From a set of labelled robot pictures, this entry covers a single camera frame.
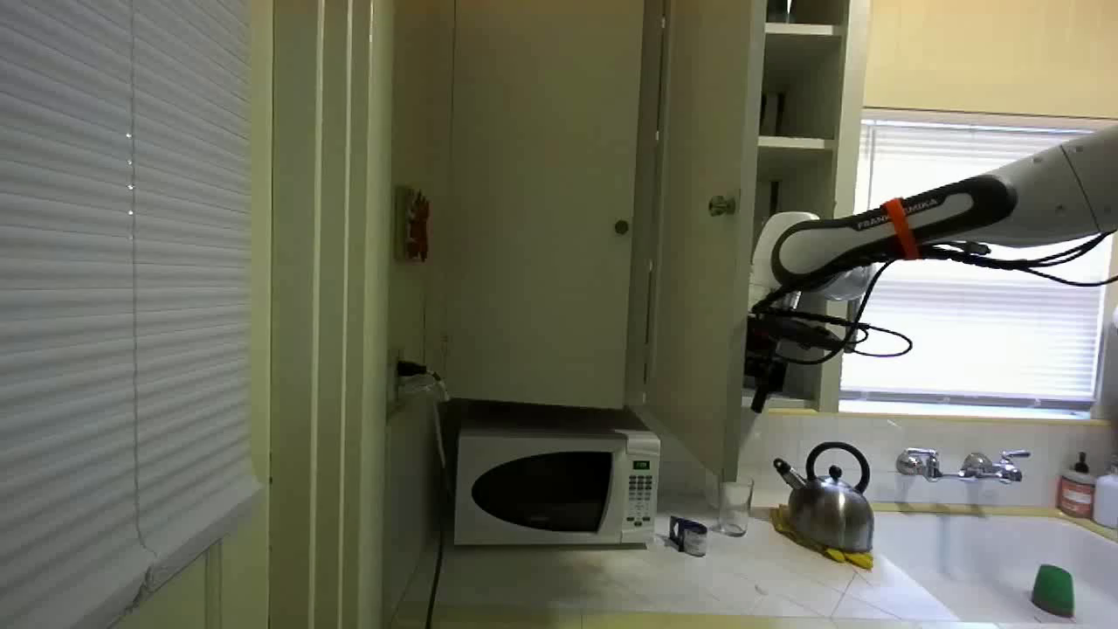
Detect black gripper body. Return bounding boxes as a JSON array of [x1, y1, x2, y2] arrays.
[[743, 303, 845, 384]]

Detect open cream cabinet door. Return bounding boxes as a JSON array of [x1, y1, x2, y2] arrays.
[[644, 0, 769, 483]]

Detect clear drinking glass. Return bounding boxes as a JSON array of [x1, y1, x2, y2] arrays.
[[719, 475, 756, 541]]

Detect small black clip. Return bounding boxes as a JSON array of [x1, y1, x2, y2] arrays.
[[669, 514, 713, 558]]

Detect white blind behind sink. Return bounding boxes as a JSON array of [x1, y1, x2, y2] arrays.
[[840, 110, 1118, 412]]

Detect white microwave oven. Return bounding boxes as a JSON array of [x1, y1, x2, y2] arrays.
[[451, 419, 664, 553]]

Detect cream open shelf cabinet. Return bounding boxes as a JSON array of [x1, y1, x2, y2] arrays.
[[741, 0, 875, 416]]

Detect white kitchen sink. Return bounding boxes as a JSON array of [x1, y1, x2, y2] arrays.
[[869, 504, 1118, 629]]

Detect closed cream cabinet door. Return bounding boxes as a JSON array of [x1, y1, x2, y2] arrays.
[[447, 0, 648, 412]]

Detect red soap bottle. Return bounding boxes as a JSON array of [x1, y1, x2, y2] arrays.
[[1055, 450, 1102, 524]]

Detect green cup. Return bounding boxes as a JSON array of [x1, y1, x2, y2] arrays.
[[1027, 564, 1081, 621]]

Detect white plastic container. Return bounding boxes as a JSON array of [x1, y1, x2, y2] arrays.
[[1089, 466, 1118, 531]]

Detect large white window blind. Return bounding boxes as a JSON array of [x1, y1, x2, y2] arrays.
[[0, 0, 265, 629]]

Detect steel kettle black handle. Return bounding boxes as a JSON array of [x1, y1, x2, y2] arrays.
[[769, 436, 876, 557]]

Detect orange strap on arm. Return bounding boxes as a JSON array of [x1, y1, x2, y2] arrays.
[[881, 196, 926, 261]]

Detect chrome wall faucet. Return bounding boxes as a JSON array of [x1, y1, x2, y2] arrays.
[[895, 444, 1034, 490]]

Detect black power cord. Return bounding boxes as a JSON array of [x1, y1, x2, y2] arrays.
[[390, 359, 456, 629]]

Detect cream door frame trim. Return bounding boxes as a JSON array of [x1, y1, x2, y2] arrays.
[[269, 0, 399, 629]]

